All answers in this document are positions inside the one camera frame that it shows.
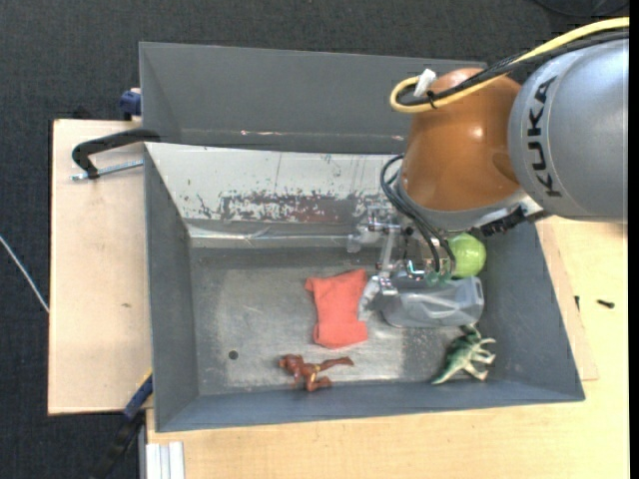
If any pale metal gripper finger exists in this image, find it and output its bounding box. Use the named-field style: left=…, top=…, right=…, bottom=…
left=346, top=219, right=401, bottom=254
left=356, top=275, right=399, bottom=319

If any orange cloth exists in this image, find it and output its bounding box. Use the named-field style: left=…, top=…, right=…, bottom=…
left=304, top=267, right=370, bottom=350

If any green ball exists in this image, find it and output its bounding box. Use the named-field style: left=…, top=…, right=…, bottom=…
left=445, top=232, right=488, bottom=279

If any green toy dinosaur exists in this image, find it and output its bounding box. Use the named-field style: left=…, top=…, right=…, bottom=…
left=430, top=323, right=498, bottom=386

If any brown toy figure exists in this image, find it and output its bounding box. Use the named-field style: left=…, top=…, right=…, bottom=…
left=278, top=352, right=355, bottom=394

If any grey metal bin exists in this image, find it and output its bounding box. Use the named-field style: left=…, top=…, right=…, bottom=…
left=138, top=41, right=586, bottom=433

